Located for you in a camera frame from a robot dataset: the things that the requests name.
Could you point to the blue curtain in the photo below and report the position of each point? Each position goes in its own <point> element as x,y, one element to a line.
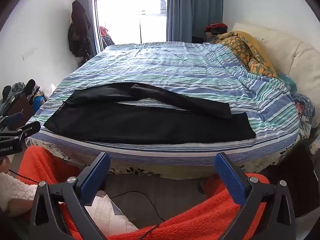
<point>86,0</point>
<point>192,10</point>

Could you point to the blue patterned clothes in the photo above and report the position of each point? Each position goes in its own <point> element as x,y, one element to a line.
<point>303,107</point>

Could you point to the cream padded headboard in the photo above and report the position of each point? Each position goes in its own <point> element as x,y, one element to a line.
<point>287,47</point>

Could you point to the striped bed sheet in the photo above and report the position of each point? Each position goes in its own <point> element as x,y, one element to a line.
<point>175,65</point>

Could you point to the grey clothes pile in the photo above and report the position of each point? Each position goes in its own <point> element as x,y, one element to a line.
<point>15,88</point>

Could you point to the dark bedside cabinet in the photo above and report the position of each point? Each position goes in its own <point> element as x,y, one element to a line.
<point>295,180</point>

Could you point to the red and black clothes pile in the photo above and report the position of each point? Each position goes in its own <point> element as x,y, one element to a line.
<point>215,28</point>

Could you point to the person's orange fleece clothing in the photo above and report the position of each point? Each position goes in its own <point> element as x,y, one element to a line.
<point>212,217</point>

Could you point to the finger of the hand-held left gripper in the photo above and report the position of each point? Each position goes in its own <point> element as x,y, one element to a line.
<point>28,129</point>
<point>13,118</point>

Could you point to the person's left forearm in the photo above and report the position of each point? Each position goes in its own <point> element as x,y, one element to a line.
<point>15,190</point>

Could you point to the leaf-print mattress cover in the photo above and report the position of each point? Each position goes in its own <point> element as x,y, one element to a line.
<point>140,171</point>

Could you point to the black pants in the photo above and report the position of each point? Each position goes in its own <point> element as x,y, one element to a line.
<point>137,125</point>

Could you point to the glass balcony door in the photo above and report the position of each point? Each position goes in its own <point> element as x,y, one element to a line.
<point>125,12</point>

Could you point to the brown wooden cabinet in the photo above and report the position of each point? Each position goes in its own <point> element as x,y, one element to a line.
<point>21,107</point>

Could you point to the dark hanging clothes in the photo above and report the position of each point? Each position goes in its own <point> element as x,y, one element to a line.
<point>78,30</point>

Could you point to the red clothes by door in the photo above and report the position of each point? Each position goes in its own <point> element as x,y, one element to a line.
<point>105,33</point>

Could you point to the teal pillow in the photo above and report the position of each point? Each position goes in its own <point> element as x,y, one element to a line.
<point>287,82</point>

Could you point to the orange floral blanket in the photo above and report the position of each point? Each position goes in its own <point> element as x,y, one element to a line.
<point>245,50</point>

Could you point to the white bag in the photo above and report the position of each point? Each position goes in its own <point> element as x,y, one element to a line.
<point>49,91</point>

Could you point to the white patterned cloth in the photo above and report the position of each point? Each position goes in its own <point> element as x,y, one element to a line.
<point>107,215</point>

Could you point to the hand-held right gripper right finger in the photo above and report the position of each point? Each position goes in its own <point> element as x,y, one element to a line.
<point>231,177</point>

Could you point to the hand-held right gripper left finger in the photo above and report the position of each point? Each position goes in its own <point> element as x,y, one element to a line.
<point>93,177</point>

